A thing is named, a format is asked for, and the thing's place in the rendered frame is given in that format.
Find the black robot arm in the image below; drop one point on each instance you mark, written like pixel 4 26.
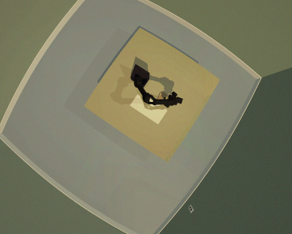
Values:
pixel 172 100

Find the tan circuit board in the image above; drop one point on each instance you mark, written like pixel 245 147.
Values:
pixel 162 96

